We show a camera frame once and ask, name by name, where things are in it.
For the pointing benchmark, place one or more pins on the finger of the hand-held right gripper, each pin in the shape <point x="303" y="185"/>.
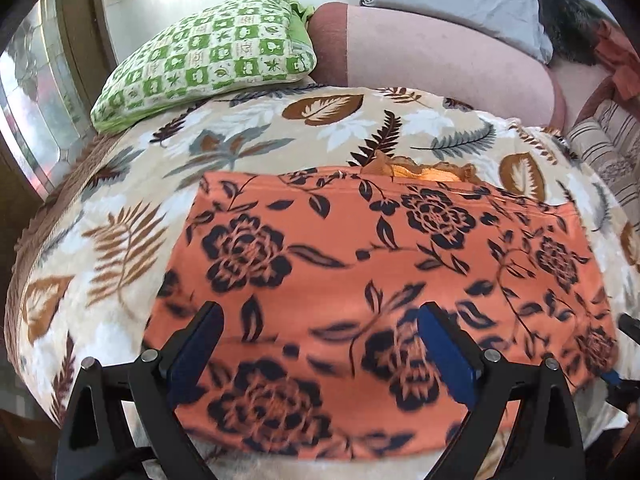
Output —
<point x="631" y="323"/>
<point x="622" y="392"/>

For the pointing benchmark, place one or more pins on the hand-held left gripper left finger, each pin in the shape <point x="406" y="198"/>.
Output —
<point x="195" y="355"/>

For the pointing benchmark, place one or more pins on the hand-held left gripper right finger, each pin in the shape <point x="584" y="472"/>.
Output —
<point x="447" y="360"/>

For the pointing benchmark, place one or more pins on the orange floral garment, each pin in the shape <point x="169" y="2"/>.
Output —
<point x="350" y="240"/>

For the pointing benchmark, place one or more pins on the leaf-print blanket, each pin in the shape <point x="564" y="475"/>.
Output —
<point x="150" y="185"/>

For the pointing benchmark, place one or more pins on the striped cushion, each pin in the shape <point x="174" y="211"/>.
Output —
<point x="605" y="140"/>

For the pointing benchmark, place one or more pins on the yellow ruffled cloth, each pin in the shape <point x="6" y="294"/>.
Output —
<point x="430" y="172"/>

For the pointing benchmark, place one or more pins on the brown wooden furniture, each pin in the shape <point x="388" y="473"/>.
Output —
<point x="20" y="440"/>

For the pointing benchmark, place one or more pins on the rust orange cloth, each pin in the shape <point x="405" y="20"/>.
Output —
<point x="622" y="55"/>

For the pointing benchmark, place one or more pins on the dark furry cloth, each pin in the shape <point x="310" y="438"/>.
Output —
<point x="570" y="30"/>

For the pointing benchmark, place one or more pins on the green patterned pillow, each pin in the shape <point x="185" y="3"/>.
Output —
<point x="210" y="55"/>

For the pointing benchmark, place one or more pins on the pink bolster pillow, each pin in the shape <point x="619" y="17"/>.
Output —
<point x="425" y="50"/>

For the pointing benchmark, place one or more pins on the window with wooden frame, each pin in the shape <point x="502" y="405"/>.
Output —
<point x="35" y="90"/>

